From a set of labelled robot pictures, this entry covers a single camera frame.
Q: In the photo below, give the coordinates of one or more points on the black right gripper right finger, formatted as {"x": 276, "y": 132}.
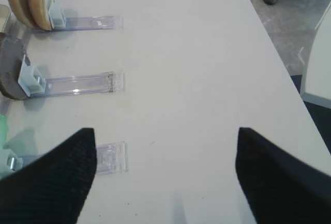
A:
{"x": 279, "y": 188}

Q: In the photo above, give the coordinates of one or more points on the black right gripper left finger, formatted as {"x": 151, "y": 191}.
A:
{"x": 53, "y": 188}

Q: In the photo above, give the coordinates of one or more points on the clear lettuce rack with pusher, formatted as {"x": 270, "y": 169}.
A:
{"x": 111, "y": 158}

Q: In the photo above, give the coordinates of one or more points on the upright green lettuce leaf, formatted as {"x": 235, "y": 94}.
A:
{"x": 3, "y": 141}

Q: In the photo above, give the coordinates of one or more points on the upright brown meat patty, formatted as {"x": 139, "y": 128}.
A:
{"x": 12, "y": 54}

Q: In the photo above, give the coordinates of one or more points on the clear patty rack with pusher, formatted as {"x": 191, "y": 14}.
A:
{"x": 34, "y": 85}

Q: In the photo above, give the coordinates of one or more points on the white chair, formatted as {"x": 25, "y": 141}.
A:
{"x": 315, "y": 84}

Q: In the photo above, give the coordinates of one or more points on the clear bun rack with pusher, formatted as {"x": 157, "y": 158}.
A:
{"x": 13, "y": 26}

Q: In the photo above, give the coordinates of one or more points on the white serving tray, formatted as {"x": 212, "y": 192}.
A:
{"x": 4, "y": 15}

